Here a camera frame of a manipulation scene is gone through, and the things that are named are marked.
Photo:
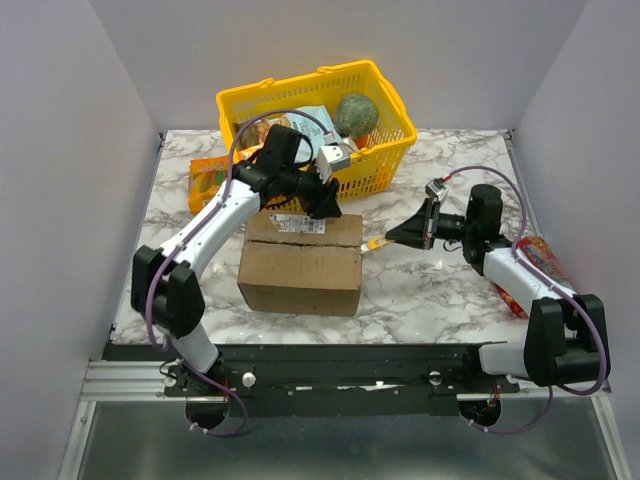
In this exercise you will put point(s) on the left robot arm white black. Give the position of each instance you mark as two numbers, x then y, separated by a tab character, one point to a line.
165	286

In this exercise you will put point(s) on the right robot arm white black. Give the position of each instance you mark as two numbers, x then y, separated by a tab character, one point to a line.
565	342

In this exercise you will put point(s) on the red snack bag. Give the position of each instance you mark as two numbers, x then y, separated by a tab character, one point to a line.
540	260

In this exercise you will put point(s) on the orange toy box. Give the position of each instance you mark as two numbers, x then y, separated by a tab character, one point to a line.
246	153

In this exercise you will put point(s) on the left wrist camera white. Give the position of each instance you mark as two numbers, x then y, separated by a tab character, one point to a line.
331	159

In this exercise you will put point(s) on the brown cardboard express box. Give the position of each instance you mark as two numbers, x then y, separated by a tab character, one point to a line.
292	264

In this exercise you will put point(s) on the brown snack packet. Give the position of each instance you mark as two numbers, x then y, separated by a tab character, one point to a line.
249	136

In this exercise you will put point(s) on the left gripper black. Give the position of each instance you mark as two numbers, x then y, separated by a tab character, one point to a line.
324	202

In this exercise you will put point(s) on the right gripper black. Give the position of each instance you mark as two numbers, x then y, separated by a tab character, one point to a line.
428	226

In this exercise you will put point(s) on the yellow utility knife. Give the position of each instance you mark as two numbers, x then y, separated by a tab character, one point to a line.
375	243

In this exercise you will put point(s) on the yellow plastic shopping basket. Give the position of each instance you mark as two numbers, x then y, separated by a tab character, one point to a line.
372	168

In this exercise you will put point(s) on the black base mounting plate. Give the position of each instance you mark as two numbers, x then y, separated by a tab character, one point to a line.
344	380

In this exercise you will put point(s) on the green melon ball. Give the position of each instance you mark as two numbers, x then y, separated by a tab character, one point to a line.
356	115

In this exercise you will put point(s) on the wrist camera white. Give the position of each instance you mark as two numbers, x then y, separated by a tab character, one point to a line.
437	190
331	159

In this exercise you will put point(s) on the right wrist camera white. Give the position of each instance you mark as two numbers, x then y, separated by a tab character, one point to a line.
437	190

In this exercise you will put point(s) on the aluminium rail frame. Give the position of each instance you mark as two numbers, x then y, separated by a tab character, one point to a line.
141	382

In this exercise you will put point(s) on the orange snack bag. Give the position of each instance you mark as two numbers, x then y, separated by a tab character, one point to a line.
206	176

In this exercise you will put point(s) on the light blue chips bag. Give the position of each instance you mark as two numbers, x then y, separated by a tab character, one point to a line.
315	123

